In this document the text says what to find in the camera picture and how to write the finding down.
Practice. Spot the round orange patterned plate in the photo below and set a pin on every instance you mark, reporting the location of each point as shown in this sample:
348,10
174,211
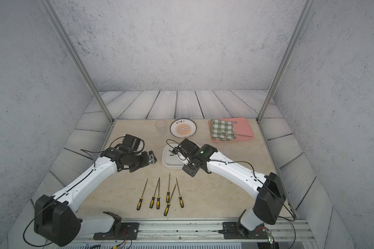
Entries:
183,128

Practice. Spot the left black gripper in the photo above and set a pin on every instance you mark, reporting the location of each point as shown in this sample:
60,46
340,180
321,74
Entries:
146,160

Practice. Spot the green checkered cloth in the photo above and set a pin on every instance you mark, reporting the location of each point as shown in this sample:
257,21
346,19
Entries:
222,130

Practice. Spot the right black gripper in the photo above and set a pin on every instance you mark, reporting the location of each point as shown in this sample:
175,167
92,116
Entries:
188,170

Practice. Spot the clear plastic cup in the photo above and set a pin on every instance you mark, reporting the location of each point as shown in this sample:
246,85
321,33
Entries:
162,127

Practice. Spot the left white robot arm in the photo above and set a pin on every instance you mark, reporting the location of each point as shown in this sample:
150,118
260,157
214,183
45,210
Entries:
55,216

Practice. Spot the left aluminium frame post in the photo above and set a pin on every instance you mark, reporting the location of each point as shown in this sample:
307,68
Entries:
62,34

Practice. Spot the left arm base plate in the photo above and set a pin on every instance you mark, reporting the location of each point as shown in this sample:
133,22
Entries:
120,232

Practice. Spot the aluminium frame post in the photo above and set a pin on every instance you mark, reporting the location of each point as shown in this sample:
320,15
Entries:
307,7
62,34

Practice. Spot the right aluminium frame post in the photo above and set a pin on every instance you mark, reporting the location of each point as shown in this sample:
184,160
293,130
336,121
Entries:
307,7

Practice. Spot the aluminium front rail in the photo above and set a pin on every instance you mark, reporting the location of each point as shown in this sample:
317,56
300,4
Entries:
202,233

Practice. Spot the pink plastic tray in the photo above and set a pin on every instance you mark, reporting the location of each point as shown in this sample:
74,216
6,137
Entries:
241,127

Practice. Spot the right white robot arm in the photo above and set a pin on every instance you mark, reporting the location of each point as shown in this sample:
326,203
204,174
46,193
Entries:
267,190

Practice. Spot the white rectangular storage box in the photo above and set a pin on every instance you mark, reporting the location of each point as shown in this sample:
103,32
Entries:
175,162

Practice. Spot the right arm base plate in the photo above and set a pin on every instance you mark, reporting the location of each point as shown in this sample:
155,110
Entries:
231,230

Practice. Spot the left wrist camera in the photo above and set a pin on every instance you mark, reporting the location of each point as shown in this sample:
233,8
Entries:
132,143

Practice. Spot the low slanted yellow-black file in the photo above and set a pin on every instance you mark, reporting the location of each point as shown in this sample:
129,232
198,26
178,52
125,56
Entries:
169,203

